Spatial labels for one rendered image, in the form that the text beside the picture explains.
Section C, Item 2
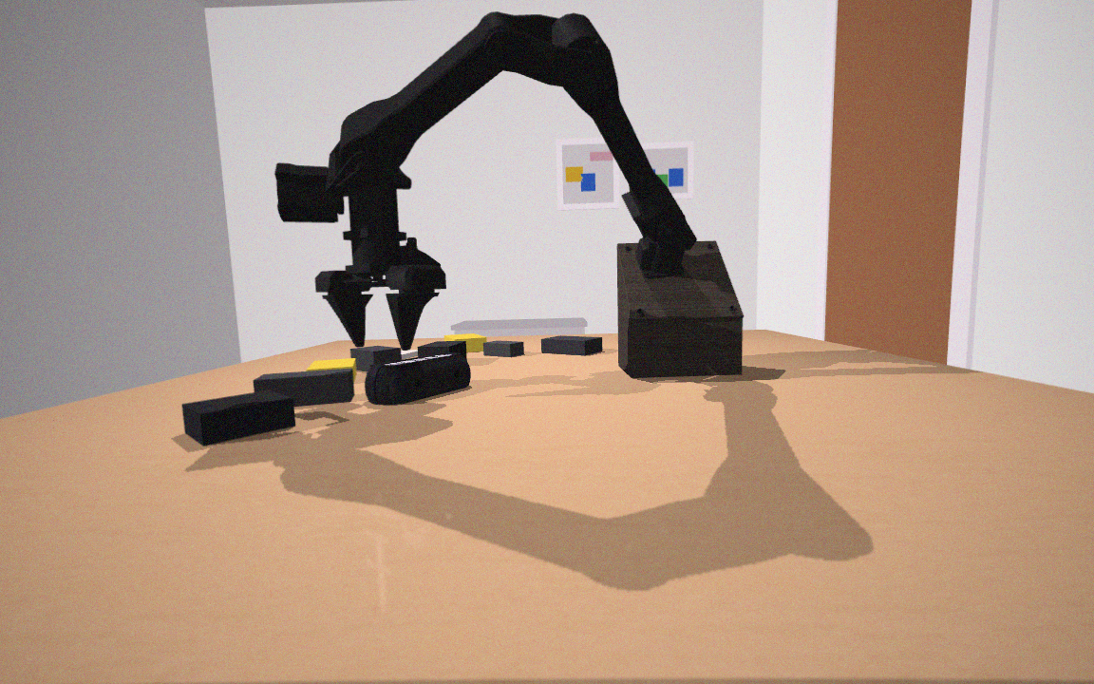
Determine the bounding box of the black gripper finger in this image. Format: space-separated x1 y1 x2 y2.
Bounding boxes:
322 294 373 348
386 293 439 351

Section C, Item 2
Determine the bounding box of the dark grey rounded unit with white label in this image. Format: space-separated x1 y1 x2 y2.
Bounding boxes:
365 352 472 405

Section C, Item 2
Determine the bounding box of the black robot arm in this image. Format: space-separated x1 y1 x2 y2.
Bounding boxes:
275 11 697 278

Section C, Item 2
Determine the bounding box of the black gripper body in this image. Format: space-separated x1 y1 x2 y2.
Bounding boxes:
314 220 446 295

